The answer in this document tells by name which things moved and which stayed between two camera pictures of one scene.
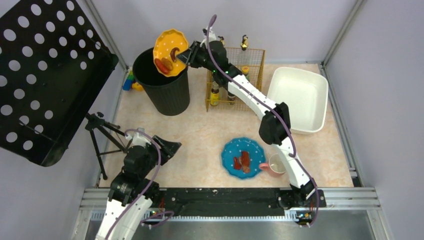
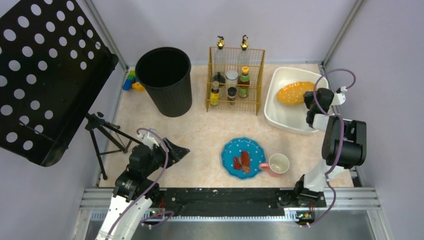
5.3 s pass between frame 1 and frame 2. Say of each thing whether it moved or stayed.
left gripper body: stayed
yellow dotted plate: moved
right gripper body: moved
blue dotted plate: stayed
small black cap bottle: stayed
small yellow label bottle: stayed
